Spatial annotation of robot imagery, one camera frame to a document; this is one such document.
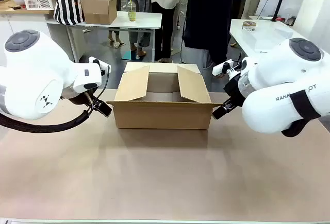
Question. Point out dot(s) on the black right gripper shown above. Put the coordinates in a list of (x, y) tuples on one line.
[(235, 90)]

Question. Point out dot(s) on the bystander in beige shirt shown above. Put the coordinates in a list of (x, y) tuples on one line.
[(165, 15)]

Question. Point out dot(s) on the brown packing tape roll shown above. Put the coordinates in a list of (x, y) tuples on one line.
[(249, 25)]

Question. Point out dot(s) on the person in navy CGP sweatshirt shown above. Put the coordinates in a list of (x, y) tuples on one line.
[(206, 15)]

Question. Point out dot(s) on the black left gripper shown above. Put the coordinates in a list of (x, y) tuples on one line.
[(77, 97)]

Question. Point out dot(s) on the clear plastic cup with straw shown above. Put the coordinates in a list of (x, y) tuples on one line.
[(132, 11)]

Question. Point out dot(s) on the white rounded table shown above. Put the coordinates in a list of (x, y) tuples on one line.
[(260, 41)]

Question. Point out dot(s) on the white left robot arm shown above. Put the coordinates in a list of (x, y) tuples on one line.
[(31, 79)]

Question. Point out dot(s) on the white desk with metal legs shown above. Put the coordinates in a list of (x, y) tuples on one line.
[(144, 19)]

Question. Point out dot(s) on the teal floor mat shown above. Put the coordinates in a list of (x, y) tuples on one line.
[(130, 55)]

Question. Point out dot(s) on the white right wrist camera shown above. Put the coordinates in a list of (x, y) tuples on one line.
[(221, 67)]

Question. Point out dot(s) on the small open cardboard box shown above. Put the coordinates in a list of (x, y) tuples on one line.
[(99, 9)]

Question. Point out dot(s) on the bystander in grey trousers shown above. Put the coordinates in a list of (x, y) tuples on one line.
[(138, 36)]

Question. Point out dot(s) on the brown cardboard shipping box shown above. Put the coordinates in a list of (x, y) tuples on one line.
[(159, 117)]

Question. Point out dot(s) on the black white striped bag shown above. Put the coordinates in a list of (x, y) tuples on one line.
[(68, 7)]

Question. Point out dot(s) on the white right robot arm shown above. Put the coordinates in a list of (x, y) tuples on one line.
[(283, 61)]

